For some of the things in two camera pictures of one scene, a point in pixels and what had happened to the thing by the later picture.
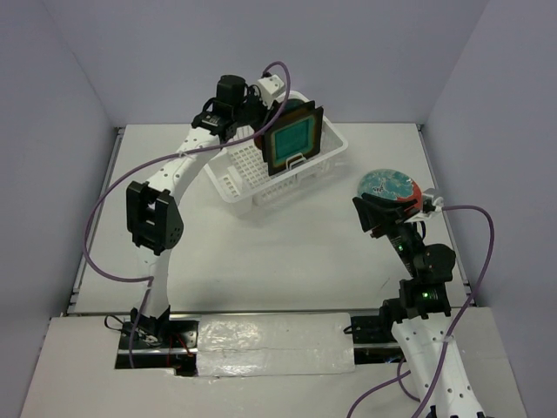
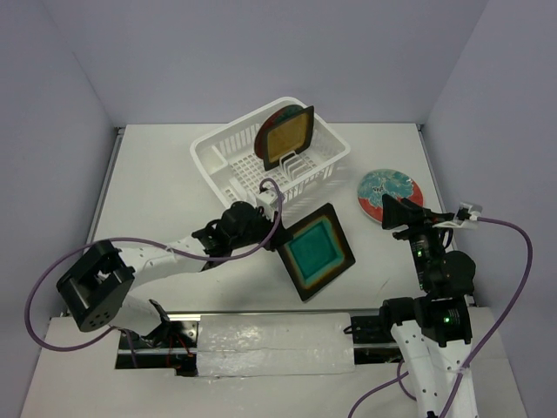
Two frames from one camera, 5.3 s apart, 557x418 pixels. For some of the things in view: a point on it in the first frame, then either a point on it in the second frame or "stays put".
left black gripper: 253,97 → 281,237
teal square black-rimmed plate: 295,131 → 318,252
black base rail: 372,336 stays put
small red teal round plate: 392,185 stays put
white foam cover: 275,344 stays put
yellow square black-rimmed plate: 301,106 → 293,133
